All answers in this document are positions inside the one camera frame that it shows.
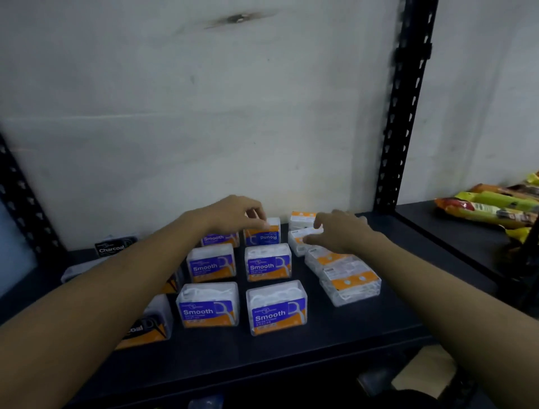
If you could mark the person's left hand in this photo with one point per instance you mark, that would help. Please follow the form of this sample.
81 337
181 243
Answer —
227 215

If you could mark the person's left forearm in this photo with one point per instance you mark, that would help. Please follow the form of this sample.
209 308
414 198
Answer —
76 328

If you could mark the pile of face-down floss boxes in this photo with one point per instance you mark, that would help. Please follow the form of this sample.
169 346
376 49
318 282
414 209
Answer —
349 282

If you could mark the pile of colourful snack packets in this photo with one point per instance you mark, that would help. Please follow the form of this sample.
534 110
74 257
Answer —
484 210

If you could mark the person's right hand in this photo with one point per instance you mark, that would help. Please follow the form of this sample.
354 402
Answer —
349 231

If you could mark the person's right forearm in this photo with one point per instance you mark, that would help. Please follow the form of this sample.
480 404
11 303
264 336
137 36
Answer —
463 328

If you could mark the black label dental floss box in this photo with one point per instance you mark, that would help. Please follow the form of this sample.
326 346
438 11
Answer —
156 324
84 269
174 284

